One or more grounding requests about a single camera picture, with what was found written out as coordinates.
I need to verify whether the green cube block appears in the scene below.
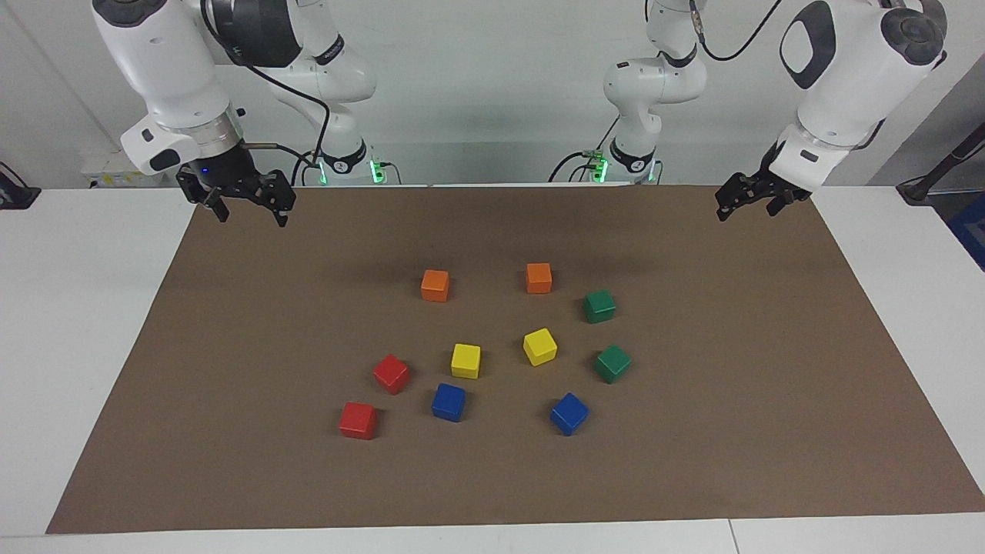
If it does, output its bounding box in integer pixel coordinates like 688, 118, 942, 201
582, 289, 617, 325
595, 345, 633, 385

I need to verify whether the red cube block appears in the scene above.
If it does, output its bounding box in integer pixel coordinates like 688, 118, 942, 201
372, 354, 411, 395
339, 402, 378, 441

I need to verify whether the black stand pole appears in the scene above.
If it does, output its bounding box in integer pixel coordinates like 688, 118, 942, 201
897, 123, 985, 205

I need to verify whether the blue crate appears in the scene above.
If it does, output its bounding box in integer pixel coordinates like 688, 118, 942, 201
947, 192, 985, 272

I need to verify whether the black clamp base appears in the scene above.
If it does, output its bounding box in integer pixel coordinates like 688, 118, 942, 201
0, 162, 42, 210

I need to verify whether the yellow cube block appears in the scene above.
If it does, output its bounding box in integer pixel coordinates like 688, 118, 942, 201
523, 328, 558, 367
450, 343, 482, 380

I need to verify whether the blue cube block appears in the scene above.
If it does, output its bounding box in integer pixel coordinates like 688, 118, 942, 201
431, 382, 467, 423
549, 392, 590, 437

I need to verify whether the brown paper table mat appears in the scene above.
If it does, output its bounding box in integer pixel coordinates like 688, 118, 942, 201
46, 183, 985, 535

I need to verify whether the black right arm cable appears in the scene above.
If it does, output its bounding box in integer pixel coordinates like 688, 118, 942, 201
202, 0, 332, 186

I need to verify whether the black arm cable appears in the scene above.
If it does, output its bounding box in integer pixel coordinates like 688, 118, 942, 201
689, 0, 784, 62
202, 0, 332, 186

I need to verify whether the white wall socket box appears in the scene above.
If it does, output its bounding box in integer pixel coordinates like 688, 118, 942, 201
81, 150, 166, 189

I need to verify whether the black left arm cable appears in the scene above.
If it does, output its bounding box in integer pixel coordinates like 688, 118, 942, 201
689, 0, 784, 62

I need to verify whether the black base power cable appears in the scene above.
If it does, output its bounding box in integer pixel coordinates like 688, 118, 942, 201
548, 115, 621, 184

